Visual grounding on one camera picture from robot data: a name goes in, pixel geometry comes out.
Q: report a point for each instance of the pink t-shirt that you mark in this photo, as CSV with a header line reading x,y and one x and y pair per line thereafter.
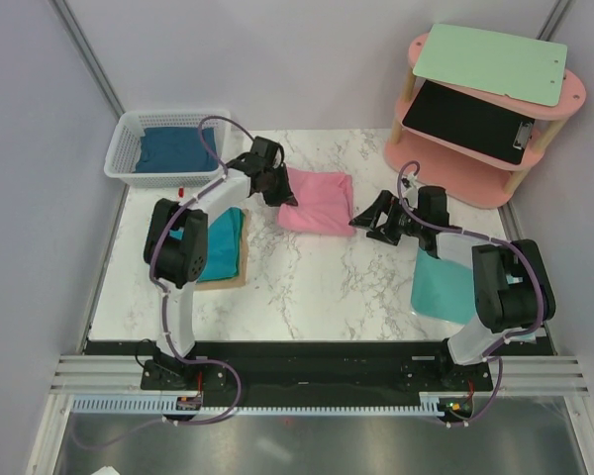
x,y
325,204

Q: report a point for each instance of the pink three-tier shelf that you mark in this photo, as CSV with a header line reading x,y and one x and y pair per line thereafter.
x,y
474,178

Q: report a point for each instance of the white cable duct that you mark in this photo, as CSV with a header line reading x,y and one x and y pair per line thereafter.
x,y
189,406

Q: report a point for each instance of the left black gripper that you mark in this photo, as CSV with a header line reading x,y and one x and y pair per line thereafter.
x,y
284,197

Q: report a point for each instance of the light green board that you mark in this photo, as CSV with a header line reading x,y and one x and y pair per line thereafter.
x,y
521,68

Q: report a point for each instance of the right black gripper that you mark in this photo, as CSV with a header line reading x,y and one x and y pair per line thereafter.
x,y
368,219

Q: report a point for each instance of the dark blue t-shirt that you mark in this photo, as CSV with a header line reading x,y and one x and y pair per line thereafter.
x,y
176,150

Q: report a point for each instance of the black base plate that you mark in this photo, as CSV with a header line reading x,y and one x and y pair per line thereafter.
x,y
317,373

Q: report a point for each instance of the tan t-shirt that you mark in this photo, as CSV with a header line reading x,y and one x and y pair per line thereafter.
x,y
238,281

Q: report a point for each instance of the aluminium rail frame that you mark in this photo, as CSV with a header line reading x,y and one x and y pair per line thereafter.
x,y
517,376

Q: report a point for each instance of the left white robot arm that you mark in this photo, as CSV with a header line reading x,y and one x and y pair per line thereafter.
x,y
177,244

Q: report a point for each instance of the teal folding board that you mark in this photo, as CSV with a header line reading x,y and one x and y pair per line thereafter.
x,y
443,290

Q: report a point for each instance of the white plastic basket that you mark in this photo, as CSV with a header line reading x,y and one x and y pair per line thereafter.
x,y
124,151

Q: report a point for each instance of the black clipboard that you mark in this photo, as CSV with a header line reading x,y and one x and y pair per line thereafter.
x,y
472,123

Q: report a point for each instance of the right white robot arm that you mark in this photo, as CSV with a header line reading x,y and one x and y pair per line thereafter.
x,y
500,287

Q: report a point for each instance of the teal t-shirt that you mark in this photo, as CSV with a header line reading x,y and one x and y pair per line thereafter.
x,y
224,247

